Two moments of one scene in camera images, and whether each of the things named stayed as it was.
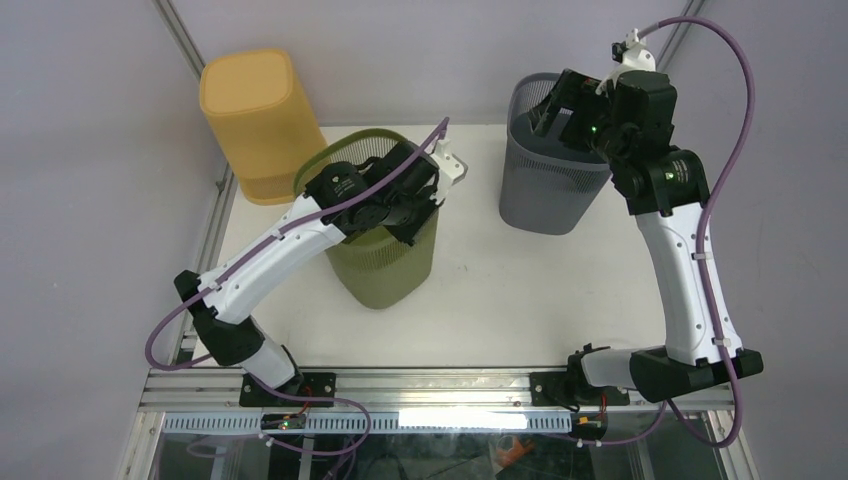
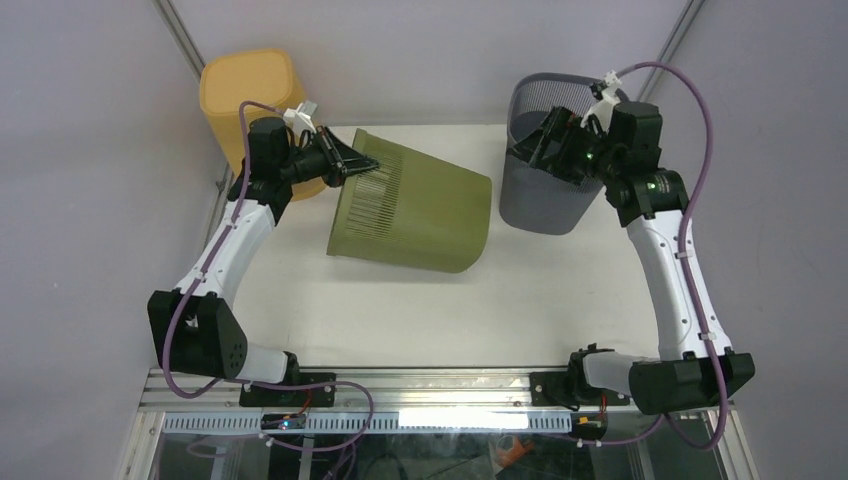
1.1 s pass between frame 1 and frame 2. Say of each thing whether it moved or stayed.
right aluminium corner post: stayed
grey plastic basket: stayed
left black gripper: moved
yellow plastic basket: stayed
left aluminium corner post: stayed
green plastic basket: moved
